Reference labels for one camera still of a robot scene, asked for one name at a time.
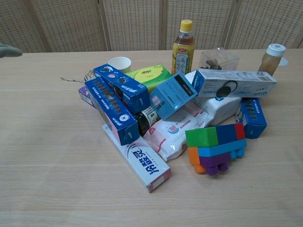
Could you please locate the purple toothpaste box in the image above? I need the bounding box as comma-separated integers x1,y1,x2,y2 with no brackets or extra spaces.
78,86,98,109

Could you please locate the clear plastic container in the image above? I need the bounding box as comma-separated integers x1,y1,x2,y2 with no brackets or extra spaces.
199,47,240,71

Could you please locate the colourful building block toy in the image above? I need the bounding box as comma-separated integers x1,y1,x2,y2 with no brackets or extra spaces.
185,122,247,177

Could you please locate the white pink toothpaste box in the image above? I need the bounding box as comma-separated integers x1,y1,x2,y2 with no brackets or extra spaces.
101,124,171,193

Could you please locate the white cap amber bottle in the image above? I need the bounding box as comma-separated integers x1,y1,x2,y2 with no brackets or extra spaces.
258,43,286,76

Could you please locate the blue Oreo box pink cookie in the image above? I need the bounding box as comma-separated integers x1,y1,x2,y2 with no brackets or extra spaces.
93,63,151,114

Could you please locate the dark brown labelled bottle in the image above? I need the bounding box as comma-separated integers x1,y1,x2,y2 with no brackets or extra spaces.
134,106,161,137

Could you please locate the white paper cup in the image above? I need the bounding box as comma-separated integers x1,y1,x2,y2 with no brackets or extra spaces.
108,56,132,73

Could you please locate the white tissue pack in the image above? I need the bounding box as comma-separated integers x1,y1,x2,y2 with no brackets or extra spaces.
184,72,242,126

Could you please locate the pink wet wipes pack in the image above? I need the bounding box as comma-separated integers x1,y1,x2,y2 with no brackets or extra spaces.
143,101,214,162

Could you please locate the yellow-green tissue box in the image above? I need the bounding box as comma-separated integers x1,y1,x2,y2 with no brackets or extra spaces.
125,64,173,94

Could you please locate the beige twine bundle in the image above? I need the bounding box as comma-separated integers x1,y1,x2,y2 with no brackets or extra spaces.
60,70,99,84

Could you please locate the long blue cookie box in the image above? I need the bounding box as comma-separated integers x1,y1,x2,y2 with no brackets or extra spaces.
84,77,140,146

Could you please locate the small blue cookie box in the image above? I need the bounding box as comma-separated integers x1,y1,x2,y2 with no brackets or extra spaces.
236,97,267,140

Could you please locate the yellow cap tea bottle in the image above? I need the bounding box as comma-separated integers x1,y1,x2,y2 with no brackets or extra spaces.
171,19,196,76

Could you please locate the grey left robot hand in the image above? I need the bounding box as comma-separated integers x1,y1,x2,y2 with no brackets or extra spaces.
0,42,23,59

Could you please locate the long blue-white box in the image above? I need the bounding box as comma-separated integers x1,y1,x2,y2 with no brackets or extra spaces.
191,69,278,98

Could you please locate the light blue cardboard box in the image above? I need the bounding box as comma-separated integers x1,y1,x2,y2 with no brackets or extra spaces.
149,72,198,121

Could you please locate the beige perforated folding screen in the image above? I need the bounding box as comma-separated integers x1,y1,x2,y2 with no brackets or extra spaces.
0,0,303,53

